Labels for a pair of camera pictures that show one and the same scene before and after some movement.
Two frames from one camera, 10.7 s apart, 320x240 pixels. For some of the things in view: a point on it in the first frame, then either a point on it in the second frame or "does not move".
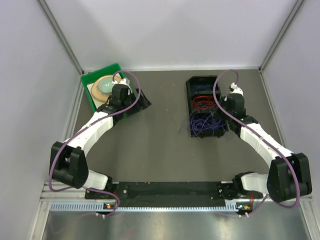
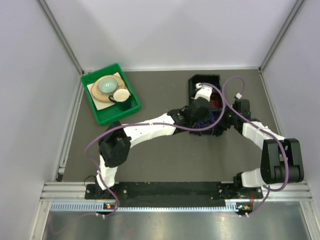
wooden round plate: [97, 93] does not move
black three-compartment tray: [205, 121] does not move
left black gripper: [142, 104] -> [202, 117]
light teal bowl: [105, 84] does not move
